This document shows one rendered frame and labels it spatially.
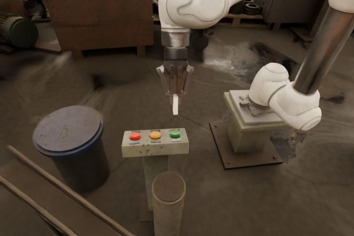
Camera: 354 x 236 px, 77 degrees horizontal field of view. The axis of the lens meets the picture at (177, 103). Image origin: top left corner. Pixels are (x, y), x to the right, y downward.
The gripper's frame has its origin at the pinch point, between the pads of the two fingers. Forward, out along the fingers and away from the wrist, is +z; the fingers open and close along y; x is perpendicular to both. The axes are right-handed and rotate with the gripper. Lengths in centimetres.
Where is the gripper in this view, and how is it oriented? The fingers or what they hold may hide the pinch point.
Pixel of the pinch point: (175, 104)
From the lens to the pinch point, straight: 79.6
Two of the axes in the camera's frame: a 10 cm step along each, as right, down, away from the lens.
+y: 9.9, -0.4, 1.0
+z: -0.1, 9.3, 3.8
